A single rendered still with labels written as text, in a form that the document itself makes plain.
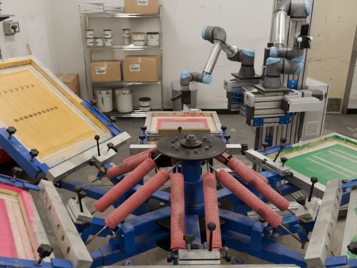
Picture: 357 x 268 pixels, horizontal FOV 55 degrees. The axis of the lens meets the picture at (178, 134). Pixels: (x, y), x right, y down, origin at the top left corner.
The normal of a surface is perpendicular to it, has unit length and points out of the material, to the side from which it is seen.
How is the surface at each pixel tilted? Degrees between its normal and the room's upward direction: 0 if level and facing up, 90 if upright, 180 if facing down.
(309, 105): 90
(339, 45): 90
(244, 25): 90
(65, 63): 90
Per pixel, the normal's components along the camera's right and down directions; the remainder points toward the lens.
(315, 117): 0.22, 0.35
